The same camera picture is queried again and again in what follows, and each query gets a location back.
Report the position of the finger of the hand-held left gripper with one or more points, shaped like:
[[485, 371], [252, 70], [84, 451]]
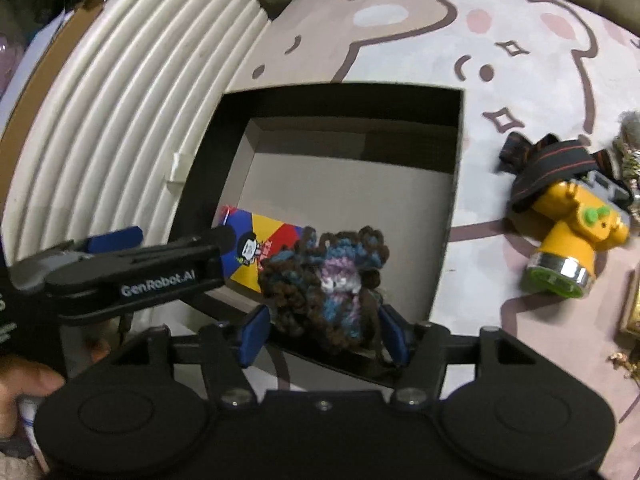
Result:
[[150, 270], [115, 239]]

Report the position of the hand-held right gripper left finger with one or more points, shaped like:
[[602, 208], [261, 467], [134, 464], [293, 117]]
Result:
[[256, 332]]

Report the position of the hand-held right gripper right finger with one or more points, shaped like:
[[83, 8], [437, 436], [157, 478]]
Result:
[[395, 335]]

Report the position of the brown blue crocheted yarn piece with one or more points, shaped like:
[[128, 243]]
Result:
[[310, 280]]

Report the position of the black cardboard box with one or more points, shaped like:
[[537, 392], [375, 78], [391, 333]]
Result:
[[200, 185]]

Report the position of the golden brown small box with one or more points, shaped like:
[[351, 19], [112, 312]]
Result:
[[632, 310]]

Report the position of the silver tinsel ornament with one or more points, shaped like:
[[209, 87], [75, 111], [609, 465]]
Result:
[[631, 145]]

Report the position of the person's left hand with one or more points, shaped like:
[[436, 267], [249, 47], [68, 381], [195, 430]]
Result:
[[30, 380]]

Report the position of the colourful cartoon card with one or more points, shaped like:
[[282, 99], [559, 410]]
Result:
[[280, 230]]

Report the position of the white ribbed radiator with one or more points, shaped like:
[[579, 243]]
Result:
[[125, 110]]

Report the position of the white paper sheet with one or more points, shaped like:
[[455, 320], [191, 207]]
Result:
[[30, 55]]

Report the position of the pink jacket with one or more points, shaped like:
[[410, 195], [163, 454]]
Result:
[[7, 60]]

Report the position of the bear printed mat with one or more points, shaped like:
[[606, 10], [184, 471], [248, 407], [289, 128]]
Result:
[[400, 35]]

